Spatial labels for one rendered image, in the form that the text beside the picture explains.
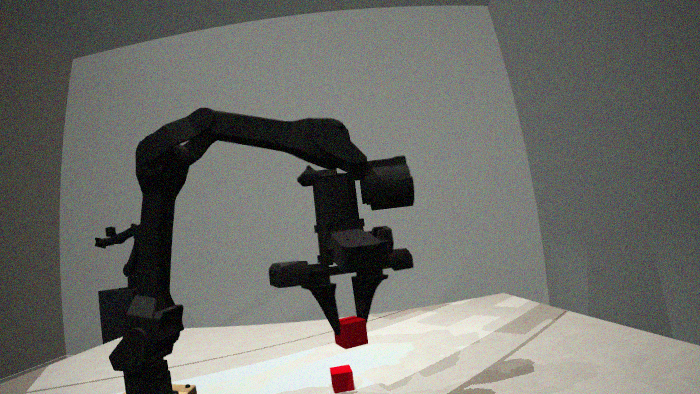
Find red cube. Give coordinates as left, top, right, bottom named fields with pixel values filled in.
left=334, top=316, right=368, bottom=350
left=330, top=365, right=355, bottom=393

